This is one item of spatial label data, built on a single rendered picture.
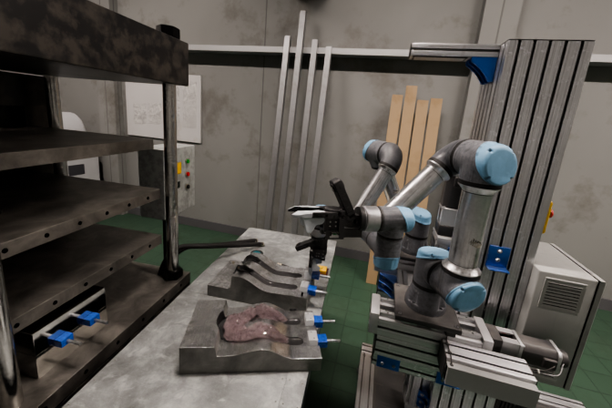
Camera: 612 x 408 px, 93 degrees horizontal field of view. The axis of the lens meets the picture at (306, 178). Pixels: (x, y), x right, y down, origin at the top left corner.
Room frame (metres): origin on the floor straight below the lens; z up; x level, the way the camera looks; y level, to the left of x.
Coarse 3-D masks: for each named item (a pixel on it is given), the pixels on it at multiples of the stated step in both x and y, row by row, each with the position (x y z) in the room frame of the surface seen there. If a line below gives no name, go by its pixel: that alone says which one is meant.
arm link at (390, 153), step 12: (384, 144) 1.41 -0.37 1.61; (384, 156) 1.36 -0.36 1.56; (396, 156) 1.34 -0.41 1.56; (384, 168) 1.33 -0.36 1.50; (396, 168) 1.32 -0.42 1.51; (372, 180) 1.32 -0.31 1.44; (384, 180) 1.31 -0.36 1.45; (372, 192) 1.29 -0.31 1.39; (360, 204) 1.28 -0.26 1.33; (372, 204) 1.29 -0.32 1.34
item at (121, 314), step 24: (144, 264) 1.52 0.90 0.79; (120, 288) 1.29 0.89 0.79; (144, 288) 1.30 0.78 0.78; (168, 288) 1.32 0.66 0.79; (120, 312) 1.12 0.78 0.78; (144, 312) 1.13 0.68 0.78; (96, 336) 0.97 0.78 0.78; (120, 336) 1.00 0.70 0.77; (72, 360) 0.86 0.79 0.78; (96, 360) 0.89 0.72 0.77; (24, 384) 0.76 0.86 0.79; (48, 384) 0.76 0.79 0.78; (72, 384) 0.80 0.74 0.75
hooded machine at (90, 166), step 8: (64, 112) 4.03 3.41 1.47; (64, 120) 3.88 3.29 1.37; (72, 120) 3.98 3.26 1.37; (80, 120) 4.08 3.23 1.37; (64, 128) 3.83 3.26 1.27; (72, 128) 3.92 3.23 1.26; (80, 128) 4.02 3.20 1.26; (72, 160) 3.75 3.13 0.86; (80, 160) 3.85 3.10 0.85; (88, 160) 3.96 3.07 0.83; (96, 160) 4.05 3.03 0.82; (72, 168) 3.74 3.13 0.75; (80, 168) 3.84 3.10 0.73; (88, 168) 3.95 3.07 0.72; (96, 168) 4.04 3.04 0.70; (72, 176) 3.73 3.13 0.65; (80, 176) 3.83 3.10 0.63; (88, 176) 3.94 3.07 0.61; (96, 176) 4.04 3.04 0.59
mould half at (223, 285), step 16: (256, 256) 1.45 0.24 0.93; (224, 272) 1.38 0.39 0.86; (240, 272) 1.28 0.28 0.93; (304, 272) 1.40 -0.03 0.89; (208, 288) 1.27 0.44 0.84; (224, 288) 1.25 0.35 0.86; (240, 288) 1.24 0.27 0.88; (256, 288) 1.22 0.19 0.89; (272, 288) 1.25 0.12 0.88; (288, 304) 1.20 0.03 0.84; (304, 304) 1.18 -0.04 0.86
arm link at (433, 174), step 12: (432, 156) 1.00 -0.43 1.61; (444, 156) 0.95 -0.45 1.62; (432, 168) 0.95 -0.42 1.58; (444, 168) 0.93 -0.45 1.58; (420, 180) 0.94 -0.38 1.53; (432, 180) 0.94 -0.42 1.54; (408, 192) 0.94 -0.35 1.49; (420, 192) 0.93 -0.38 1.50; (396, 204) 0.93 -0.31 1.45; (408, 204) 0.92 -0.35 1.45
